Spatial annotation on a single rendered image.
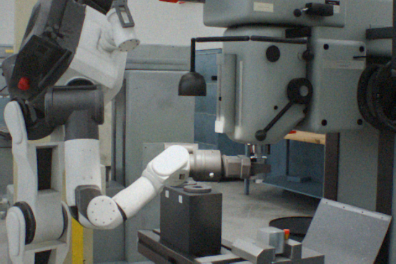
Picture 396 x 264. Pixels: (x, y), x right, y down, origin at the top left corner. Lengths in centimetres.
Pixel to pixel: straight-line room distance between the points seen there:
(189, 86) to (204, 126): 776
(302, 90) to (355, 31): 27
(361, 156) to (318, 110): 31
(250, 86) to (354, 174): 53
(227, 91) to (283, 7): 26
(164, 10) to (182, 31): 51
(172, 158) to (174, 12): 1007
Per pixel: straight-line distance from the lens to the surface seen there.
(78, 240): 335
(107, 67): 167
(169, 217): 202
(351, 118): 172
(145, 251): 216
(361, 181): 191
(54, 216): 200
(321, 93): 165
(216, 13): 164
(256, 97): 156
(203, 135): 928
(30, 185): 197
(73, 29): 169
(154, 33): 1140
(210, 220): 192
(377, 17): 181
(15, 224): 198
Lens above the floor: 147
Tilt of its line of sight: 3 degrees down
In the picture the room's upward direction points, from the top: 1 degrees clockwise
